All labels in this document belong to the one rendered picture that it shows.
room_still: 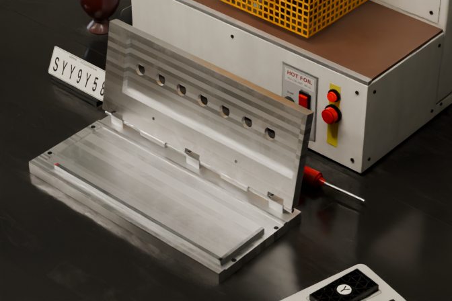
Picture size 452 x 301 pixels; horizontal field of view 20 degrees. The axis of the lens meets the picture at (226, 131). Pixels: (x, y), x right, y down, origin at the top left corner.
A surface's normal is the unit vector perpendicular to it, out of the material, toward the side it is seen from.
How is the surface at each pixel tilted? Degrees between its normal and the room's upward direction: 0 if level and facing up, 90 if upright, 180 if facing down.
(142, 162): 0
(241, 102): 80
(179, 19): 90
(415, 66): 90
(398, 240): 0
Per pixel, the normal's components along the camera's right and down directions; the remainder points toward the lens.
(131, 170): 0.00, -0.81
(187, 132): -0.65, 0.29
